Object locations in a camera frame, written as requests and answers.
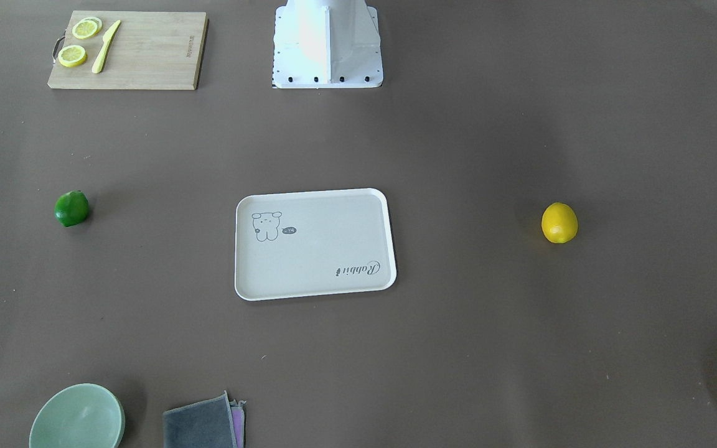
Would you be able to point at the grey folded cloth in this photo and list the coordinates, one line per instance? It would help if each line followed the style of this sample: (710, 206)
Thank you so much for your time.
(204, 424)

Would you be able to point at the yellow lemon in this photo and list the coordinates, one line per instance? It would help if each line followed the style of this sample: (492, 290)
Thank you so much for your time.
(559, 223)

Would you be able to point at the upper lemon slice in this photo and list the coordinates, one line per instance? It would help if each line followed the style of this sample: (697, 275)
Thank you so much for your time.
(86, 28)

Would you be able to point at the lemon slice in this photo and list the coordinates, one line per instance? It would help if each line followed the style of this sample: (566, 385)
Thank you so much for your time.
(71, 56)
(86, 28)

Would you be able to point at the mint green bowl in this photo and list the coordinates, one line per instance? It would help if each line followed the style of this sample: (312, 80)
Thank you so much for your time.
(83, 415)

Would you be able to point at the green lime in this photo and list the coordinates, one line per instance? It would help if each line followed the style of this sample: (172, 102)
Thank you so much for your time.
(72, 208)

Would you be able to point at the bamboo cutting board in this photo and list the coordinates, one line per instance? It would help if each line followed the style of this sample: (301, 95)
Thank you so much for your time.
(150, 50)

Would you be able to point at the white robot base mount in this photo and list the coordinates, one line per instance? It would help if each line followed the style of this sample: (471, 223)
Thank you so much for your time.
(326, 44)

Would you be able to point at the purple cloth underneath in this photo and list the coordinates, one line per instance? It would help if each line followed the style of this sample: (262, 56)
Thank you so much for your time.
(237, 409)

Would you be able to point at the yellow plastic knife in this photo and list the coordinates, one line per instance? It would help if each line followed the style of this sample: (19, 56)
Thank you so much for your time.
(101, 57)

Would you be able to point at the white rabbit print tray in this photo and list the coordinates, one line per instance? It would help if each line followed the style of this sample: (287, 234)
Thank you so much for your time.
(313, 243)

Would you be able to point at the lower lemon slice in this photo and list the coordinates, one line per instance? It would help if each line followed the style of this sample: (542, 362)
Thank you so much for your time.
(71, 56)

